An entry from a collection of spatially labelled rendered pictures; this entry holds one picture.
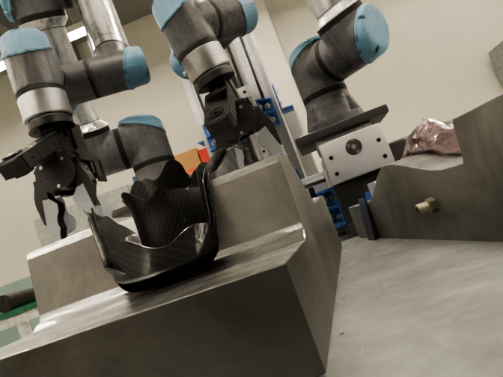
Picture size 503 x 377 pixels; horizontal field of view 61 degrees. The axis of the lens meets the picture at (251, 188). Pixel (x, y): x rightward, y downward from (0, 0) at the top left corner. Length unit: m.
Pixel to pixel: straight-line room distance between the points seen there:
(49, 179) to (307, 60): 0.67
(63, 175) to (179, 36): 0.29
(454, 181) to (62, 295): 0.37
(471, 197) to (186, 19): 0.51
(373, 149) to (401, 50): 5.53
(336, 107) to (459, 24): 5.74
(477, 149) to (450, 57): 6.18
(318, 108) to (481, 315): 0.86
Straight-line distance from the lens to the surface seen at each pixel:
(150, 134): 1.16
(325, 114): 1.06
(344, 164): 0.91
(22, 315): 3.48
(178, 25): 0.74
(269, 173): 0.35
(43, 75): 0.76
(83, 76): 0.85
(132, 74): 0.85
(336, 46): 1.03
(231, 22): 0.80
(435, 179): 0.46
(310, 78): 1.09
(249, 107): 0.70
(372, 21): 1.03
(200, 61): 0.72
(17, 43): 0.79
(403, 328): 0.27
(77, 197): 0.70
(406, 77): 6.32
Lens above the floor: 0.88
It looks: 5 degrees up
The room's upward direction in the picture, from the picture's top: 20 degrees counter-clockwise
